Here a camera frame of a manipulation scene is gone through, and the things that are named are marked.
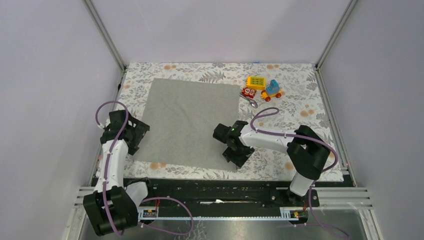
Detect grey cloth napkin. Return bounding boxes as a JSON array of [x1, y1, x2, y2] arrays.
[[134, 78, 241, 172]]

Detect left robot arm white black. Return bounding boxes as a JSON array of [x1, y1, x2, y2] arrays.
[[83, 110, 155, 236]]

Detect metal spoon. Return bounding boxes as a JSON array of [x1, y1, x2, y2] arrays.
[[239, 93, 258, 109]]

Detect red toy block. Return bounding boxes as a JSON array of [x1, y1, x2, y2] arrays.
[[241, 86, 257, 99]]

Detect yellow toy brick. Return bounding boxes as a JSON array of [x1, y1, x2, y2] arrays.
[[246, 76, 267, 91]]

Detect blue yellow toy car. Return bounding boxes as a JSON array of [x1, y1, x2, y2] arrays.
[[260, 79, 283, 102]]

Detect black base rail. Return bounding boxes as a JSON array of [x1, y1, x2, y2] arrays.
[[123, 177, 308, 217]]

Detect white slotted cable duct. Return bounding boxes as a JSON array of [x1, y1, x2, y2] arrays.
[[137, 208, 300, 222]]

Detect left aluminium frame post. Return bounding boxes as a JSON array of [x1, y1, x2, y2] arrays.
[[82, 0, 127, 72]]

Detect aluminium frame post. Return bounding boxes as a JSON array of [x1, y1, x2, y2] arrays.
[[82, 0, 127, 72], [315, 0, 359, 69]]

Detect right aluminium frame post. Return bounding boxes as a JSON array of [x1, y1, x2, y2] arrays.
[[315, 0, 359, 69]]

